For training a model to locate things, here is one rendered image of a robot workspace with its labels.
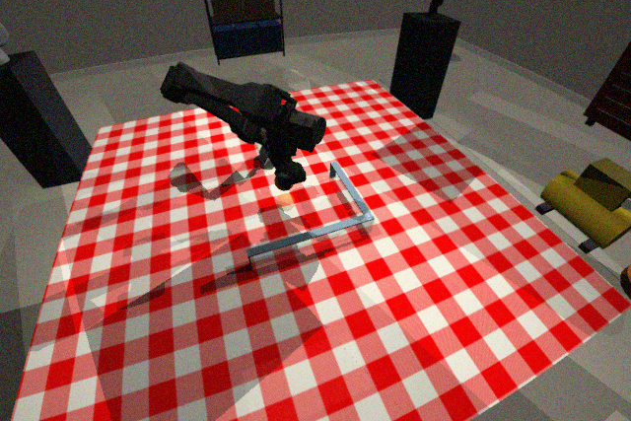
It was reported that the clear l-shaped low wall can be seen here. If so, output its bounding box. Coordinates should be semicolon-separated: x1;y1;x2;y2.
250;165;375;270

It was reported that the translucent orange ball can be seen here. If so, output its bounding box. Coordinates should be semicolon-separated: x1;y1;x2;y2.
276;193;295;211

